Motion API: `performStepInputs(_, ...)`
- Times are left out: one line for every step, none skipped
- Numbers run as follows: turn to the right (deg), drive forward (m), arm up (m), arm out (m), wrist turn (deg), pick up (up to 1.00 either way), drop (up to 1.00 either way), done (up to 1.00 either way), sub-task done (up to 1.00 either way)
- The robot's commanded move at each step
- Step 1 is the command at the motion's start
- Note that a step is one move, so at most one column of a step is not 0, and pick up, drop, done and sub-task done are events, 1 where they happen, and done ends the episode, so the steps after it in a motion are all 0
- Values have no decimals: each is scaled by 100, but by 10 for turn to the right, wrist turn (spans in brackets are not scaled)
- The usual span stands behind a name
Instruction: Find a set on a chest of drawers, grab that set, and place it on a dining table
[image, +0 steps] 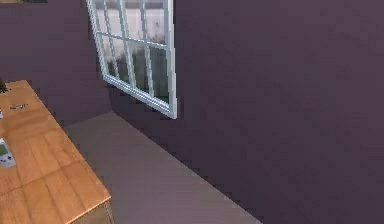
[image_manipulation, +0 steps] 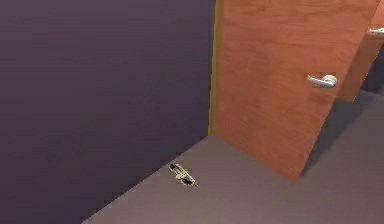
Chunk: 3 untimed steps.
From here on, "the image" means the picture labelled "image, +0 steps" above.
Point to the small grey keys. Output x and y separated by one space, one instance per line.
18 106

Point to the white framed window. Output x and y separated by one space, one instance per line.
136 50

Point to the dark brown object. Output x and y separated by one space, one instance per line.
2 86

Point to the wooden chest of drawers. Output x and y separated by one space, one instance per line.
43 156

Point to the grey handheld game set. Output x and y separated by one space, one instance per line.
5 155

